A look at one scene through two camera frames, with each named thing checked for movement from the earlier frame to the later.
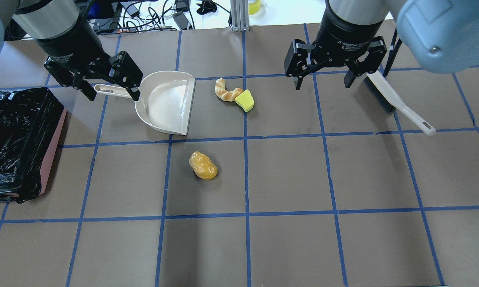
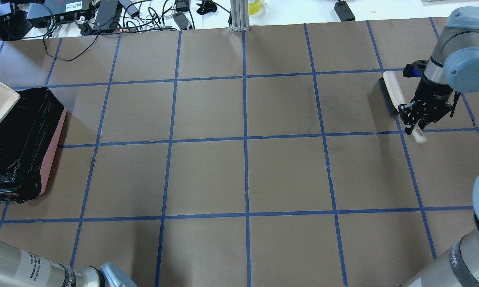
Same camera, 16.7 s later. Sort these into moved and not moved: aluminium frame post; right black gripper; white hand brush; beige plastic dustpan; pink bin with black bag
Moved: white hand brush; beige plastic dustpan; right black gripper
Not moved: aluminium frame post; pink bin with black bag
